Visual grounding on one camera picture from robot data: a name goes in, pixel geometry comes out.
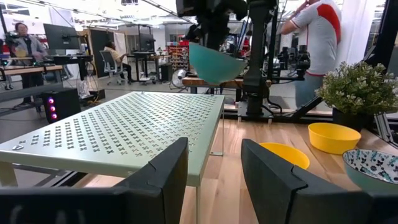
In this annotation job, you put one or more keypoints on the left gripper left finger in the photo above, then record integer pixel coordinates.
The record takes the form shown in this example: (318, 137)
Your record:
(155, 193)

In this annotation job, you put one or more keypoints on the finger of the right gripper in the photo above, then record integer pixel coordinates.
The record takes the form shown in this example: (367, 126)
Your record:
(217, 37)

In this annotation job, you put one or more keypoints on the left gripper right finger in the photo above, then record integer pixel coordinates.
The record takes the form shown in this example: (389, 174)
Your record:
(273, 193)

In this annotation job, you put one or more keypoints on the teal floral patterned bowl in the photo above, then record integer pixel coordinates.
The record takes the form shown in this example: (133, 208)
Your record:
(373, 165)
(214, 67)

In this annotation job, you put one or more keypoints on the yellow plastic bowl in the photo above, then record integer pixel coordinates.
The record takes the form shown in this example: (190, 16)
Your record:
(289, 155)
(332, 141)

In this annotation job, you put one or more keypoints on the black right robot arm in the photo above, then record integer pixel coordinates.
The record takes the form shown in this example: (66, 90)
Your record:
(258, 62)

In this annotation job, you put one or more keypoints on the black background robot arm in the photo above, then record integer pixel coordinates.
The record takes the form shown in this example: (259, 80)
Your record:
(298, 59)

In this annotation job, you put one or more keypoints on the red storage rack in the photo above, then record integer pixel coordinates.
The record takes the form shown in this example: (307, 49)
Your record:
(178, 57)

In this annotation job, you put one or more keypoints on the wooden workstation table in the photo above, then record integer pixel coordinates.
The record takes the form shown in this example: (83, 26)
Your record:
(199, 82)

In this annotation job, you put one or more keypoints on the silver floor fan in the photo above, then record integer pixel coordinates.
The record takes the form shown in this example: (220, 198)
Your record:
(178, 78)

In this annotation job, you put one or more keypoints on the black computer monitor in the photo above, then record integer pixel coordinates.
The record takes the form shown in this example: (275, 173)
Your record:
(59, 35)
(146, 42)

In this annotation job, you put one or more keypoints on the pale green perforated metal shelf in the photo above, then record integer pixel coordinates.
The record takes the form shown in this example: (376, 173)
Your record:
(124, 124)

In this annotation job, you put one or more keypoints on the black desk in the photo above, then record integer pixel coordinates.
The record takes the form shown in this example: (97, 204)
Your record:
(71, 58)
(143, 55)

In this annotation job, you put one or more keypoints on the person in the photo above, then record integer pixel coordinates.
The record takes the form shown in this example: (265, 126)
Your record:
(116, 56)
(320, 40)
(28, 46)

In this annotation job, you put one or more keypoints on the grey office chair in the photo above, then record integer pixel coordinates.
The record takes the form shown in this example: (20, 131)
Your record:
(107, 63)

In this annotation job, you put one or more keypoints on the black partition panel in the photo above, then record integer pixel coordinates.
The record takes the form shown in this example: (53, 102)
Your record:
(98, 49)

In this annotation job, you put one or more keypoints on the black computer tower pink lights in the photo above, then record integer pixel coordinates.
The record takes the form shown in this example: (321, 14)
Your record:
(66, 104)

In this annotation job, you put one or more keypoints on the white plastic bag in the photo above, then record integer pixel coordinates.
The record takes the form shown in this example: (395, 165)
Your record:
(83, 88)

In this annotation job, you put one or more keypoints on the potted plant with white flowers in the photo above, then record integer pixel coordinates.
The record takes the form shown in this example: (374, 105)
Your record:
(357, 90)

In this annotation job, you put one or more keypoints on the white curtain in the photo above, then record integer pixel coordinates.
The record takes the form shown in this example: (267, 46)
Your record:
(354, 31)

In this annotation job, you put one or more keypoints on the wooden desk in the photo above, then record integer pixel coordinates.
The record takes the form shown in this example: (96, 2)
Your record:
(31, 68)

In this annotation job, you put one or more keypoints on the black aluminium rig frame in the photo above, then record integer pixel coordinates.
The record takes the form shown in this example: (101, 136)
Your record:
(306, 109)

